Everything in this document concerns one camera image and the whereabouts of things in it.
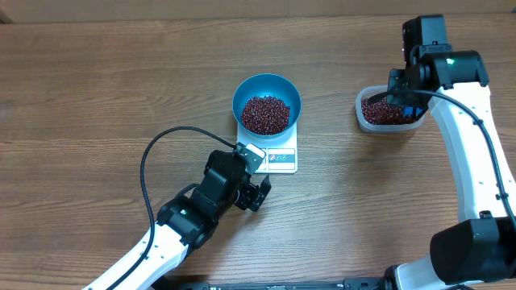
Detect white digital kitchen scale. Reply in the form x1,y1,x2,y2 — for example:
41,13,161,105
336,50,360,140
237,123,298,174

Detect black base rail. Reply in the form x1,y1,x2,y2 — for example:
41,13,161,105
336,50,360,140
150,277,397,290

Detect clear plastic food container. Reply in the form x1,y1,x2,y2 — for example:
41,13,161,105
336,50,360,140
355,85,424,133

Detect red beans in bowl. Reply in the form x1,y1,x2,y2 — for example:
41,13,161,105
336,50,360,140
240,96,290,135

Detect blue metal bowl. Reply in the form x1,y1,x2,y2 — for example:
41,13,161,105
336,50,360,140
232,73,302,136

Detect blue plastic measuring scoop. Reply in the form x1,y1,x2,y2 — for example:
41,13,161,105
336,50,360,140
403,106,425,120

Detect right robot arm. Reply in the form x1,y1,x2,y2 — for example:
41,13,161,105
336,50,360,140
387,15,515,289

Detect red adzuki beans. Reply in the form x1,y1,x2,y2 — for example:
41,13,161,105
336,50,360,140
361,98,414,125

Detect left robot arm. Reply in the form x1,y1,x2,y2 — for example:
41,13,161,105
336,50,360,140
86,143,271,290

